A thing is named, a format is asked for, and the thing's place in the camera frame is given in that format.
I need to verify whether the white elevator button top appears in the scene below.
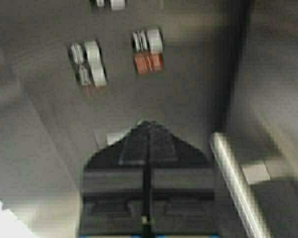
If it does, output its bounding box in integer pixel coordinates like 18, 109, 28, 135
90, 0, 126, 11

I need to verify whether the red and white elevator button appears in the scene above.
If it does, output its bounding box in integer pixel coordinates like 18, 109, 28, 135
132, 28, 163, 75

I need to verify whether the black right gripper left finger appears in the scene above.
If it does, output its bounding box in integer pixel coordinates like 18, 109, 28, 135
78, 121, 149, 238

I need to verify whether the white elevator button left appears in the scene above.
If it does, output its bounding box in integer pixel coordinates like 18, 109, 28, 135
68, 39, 107, 96

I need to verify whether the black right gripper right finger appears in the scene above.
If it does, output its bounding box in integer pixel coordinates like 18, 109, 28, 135
149, 122, 218, 235

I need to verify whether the right elevator handrail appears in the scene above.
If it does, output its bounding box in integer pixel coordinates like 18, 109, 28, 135
210, 132, 273, 238

